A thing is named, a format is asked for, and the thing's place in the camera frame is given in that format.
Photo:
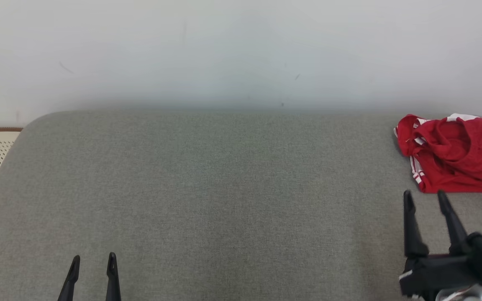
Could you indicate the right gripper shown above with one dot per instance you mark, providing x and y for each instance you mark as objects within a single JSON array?
[{"x": 442, "y": 274}]

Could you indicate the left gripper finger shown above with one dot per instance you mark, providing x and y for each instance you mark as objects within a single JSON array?
[
  {"x": 113, "y": 280},
  {"x": 70, "y": 284}
]

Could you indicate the red white shorts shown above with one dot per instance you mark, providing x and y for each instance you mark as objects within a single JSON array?
[{"x": 458, "y": 140}]

